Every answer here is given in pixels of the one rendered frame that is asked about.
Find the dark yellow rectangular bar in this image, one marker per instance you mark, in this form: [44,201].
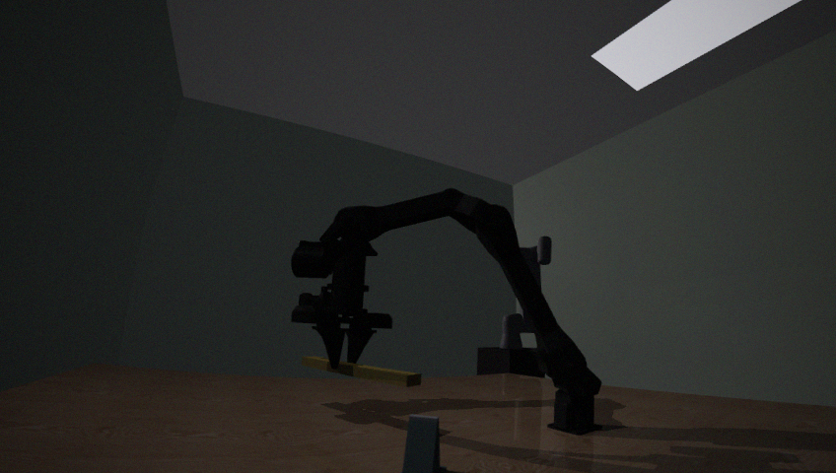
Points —
[390,376]

